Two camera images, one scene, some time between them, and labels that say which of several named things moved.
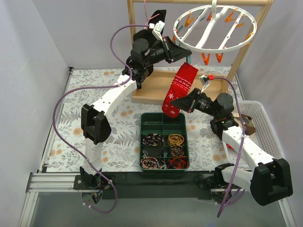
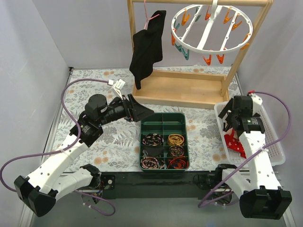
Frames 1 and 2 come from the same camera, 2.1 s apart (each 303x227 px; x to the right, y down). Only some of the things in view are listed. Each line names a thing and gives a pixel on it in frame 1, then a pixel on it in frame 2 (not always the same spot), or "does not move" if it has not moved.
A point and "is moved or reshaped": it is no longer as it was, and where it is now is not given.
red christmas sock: (183, 81) is moved or reshaped
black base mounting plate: (147, 185) does not move
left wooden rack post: (130, 12) does not move
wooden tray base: (155, 90) does not move
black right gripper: (194, 101) to (230, 113)
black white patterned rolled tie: (153, 139) does not move
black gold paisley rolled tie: (176, 151) does not move
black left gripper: (169, 50) to (129, 109)
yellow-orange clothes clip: (248, 44) to (245, 46)
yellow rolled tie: (175, 139) does not move
